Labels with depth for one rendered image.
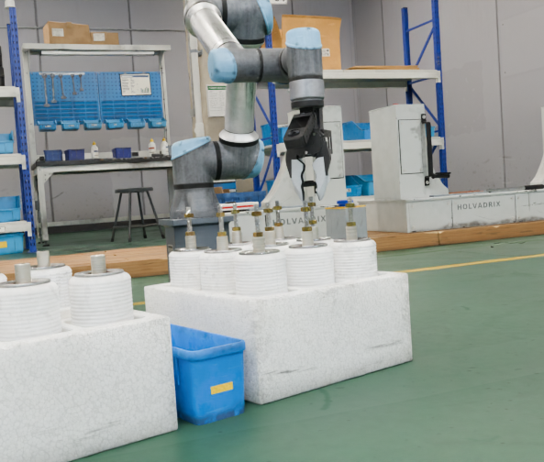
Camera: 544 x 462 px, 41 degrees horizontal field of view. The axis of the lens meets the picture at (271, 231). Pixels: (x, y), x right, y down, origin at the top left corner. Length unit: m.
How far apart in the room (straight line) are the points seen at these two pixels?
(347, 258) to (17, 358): 0.68
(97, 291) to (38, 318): 0.10
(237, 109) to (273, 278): 0.87
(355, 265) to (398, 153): 2.73
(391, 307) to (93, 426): 0.64
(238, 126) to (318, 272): 0.82
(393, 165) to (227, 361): 3.09
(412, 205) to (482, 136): 4.76
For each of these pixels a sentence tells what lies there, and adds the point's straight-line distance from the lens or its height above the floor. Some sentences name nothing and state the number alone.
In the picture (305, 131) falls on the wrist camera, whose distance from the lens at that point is 1.48.
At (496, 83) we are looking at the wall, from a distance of 8.60.
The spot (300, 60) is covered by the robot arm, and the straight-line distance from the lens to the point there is 1.56.
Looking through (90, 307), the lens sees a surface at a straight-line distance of 1.12.
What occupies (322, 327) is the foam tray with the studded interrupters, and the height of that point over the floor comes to 0.11.
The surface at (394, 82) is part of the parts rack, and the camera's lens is 7.89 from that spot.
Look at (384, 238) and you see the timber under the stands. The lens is 3.92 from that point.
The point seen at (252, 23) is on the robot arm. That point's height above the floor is 0.81.
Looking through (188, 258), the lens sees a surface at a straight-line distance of 1.47.
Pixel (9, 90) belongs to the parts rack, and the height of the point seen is 1.29.
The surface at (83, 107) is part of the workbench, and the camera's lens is 7.53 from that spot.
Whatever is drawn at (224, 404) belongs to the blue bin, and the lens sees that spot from 1.20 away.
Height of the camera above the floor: 0.36
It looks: 3 degrees down
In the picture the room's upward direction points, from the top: 4 degrees counter-clockwise
